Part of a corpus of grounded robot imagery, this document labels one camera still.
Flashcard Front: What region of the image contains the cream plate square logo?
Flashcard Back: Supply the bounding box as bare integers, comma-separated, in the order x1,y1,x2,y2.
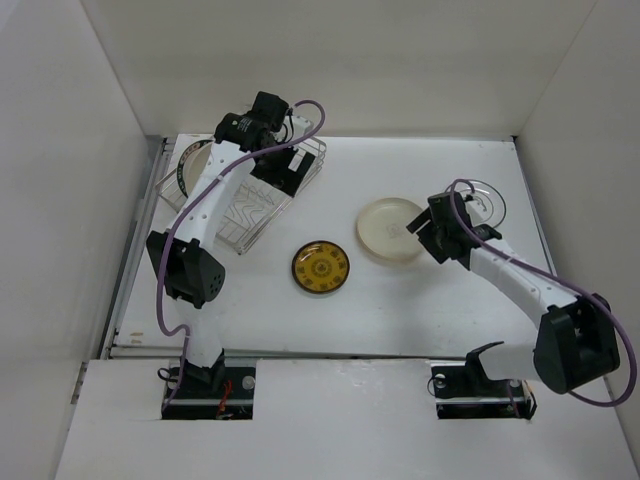
355,197,424,263

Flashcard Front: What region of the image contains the white plate black rim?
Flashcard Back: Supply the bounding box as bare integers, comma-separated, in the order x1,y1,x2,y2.
460,179,507,229

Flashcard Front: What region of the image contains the white plate dark lettered rim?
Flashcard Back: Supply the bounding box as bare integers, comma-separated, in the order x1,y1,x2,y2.
176,139,212,197

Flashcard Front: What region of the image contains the yellow patterned plate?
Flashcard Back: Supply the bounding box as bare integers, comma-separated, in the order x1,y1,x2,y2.
291,240,351,295

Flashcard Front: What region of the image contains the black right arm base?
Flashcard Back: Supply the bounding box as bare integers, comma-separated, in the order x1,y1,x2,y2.
427,342,538,421

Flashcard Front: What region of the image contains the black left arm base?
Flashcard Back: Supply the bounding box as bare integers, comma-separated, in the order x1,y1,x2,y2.
158,358,257,421

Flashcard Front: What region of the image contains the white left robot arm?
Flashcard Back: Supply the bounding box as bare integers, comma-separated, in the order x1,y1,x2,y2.
146,91,322,397

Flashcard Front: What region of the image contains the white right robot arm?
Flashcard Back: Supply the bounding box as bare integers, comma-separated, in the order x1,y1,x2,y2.
406,193,620,394

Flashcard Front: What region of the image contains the clear wire dish rack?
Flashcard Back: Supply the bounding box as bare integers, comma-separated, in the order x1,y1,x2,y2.
156,134,326,255

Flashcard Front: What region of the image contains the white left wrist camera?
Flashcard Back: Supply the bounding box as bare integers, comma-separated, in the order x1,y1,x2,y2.
287,115,314,141

